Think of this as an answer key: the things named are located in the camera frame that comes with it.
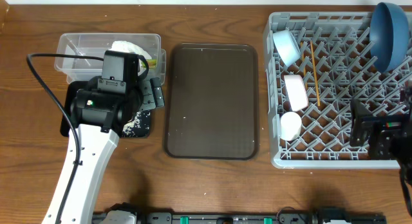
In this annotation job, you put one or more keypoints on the black rectangular tray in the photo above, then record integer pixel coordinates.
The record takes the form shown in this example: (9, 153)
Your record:
(71, 92)

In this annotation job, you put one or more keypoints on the dark blue plate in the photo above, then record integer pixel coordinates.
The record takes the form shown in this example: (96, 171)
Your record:
(389, 31)

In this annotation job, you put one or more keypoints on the light blue bowl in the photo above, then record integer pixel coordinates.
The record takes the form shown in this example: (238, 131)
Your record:
(286, 47)

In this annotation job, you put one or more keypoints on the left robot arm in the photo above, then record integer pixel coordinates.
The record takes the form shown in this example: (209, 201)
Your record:
(97, 116)

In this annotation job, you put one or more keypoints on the dark brown serving tray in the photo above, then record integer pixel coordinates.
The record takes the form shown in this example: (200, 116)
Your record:
(212, 110)

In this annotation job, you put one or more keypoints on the yellow snack wrapper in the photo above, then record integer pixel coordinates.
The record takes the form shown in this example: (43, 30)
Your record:
(152, 63)

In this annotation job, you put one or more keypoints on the white pink-rimmed bowl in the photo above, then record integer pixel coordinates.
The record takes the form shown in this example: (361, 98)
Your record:
(296, 92)

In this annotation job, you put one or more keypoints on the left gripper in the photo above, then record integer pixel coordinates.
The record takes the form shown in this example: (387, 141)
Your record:
(154, 94)

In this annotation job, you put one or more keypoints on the white napkin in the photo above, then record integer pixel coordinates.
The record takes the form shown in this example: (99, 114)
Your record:
(129, 47)

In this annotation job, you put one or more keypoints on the clear plastic bin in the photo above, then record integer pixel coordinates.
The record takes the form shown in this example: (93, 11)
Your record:
(96, 44)

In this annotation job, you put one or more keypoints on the grey dishwasher rack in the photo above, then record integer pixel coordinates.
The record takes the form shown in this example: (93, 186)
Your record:
(345, 70)

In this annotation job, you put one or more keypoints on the small white green cup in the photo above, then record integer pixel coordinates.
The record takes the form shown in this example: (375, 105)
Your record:
(290, 124)

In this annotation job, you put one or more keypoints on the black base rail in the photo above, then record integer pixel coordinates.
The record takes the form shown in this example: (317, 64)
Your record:
(125, 213)

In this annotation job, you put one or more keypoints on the wooden chopstick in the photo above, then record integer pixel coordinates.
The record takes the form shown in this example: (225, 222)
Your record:
(303, 63)
(315, 74)

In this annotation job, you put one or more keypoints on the rice food scraps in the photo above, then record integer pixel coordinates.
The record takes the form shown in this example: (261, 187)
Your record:
(139, 127)

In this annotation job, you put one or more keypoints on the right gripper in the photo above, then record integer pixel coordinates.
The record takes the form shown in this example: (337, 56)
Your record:
(364, 123)

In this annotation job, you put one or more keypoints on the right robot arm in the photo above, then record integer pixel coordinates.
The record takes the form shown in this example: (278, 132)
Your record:
(400, 149)

